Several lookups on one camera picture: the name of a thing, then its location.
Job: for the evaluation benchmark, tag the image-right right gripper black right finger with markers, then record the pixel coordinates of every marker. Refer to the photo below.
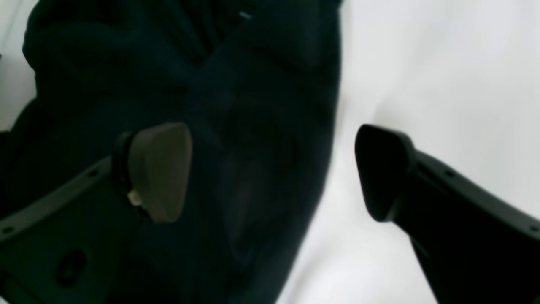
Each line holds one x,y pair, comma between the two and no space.
473,247

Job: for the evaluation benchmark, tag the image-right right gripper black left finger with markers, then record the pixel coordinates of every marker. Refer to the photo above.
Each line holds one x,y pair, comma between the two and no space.
69,246

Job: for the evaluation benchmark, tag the black t-shirt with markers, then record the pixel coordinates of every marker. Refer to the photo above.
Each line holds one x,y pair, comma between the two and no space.
256,82

